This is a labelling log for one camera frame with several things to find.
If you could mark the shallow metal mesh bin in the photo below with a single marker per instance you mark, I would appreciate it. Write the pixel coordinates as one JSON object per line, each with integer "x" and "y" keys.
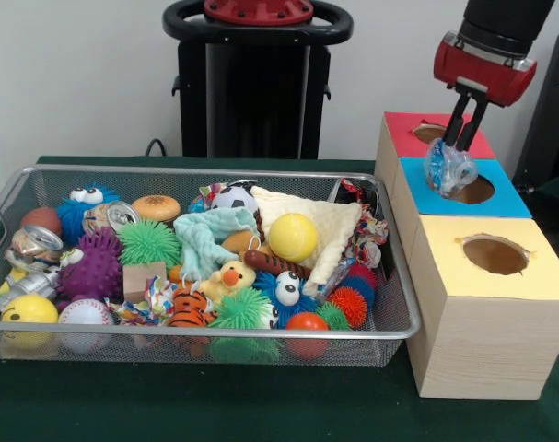
{"x": 376, "y": 350}

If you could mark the orange striped tiger plush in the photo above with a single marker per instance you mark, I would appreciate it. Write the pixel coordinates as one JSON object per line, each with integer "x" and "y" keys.
{"x": 189, "y": 313}

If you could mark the yellow tennis ball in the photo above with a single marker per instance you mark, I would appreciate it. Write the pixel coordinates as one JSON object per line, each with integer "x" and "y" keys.
{"x": 293, "y": 237}

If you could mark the toy hamburger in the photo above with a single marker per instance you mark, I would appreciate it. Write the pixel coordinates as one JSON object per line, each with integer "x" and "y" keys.
{"x": 155, "y": 207}

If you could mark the orange red ball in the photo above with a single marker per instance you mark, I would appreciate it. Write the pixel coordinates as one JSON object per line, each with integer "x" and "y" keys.
{"x": 307, "y": 322}

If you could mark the purple spiky toy with eyes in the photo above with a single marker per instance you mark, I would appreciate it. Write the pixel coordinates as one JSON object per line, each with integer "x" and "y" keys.
{"x": 95, "y": 271}

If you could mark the wooden box with three holes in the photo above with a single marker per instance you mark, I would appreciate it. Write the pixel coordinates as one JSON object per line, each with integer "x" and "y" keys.
{"x": 481, "y": 350}

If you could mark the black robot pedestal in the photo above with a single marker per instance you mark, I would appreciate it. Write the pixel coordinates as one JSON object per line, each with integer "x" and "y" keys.
{"x": 256, "y": 101}

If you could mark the green spiky ball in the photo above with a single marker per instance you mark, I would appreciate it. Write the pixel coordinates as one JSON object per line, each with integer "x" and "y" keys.
{"x": 242, "y": 310}

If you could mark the black chair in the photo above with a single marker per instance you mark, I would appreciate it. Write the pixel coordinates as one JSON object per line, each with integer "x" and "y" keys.
{"x": 550, "y": 119}

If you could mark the yellow smiley ball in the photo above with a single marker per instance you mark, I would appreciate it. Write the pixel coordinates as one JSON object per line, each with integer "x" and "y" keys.
{"x": 29, "y": 309}

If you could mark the blue spiky toy with eyes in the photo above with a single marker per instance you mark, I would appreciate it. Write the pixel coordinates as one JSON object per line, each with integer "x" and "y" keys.
{"x": 74, "y": 214}

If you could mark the light teal muslin cloth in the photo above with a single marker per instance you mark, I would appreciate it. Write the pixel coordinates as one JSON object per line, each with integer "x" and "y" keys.
{"x": 201, "y": 239}

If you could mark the cream muslin cloth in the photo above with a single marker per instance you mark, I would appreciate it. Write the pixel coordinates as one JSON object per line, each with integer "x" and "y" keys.
{"x": 325, "y": 216}

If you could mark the white baseball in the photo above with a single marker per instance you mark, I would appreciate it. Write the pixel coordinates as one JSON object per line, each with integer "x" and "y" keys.
{"x": 85, "y": 314}

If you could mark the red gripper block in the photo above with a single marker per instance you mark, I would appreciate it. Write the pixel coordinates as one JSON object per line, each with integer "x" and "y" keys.
{"x": 481, "y": 73}

